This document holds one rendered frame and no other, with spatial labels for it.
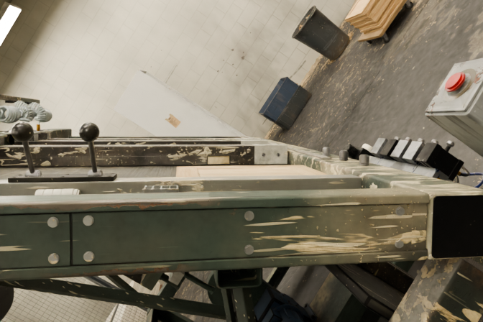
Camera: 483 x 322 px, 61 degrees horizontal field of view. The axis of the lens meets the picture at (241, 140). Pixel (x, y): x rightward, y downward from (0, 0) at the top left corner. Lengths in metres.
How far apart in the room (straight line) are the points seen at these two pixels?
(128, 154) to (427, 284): 1.03
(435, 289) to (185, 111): 4.51
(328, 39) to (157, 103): 2.38
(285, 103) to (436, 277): 4.85
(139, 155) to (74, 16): 5.45
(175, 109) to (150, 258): 4.51
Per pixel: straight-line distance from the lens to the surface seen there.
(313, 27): 5.54
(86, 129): 0.82
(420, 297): 0.82
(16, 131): 0.85
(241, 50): 6.50
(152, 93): 5.12
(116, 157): 1.48
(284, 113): 5.53
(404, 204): 0.71
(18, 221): 0.65
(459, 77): 0.80
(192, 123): 5.10
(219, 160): 1.48
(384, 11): 4.39
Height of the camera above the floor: 1.30
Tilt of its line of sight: 9 degrees down
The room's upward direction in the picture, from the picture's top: 57 degrees counter-clockwise
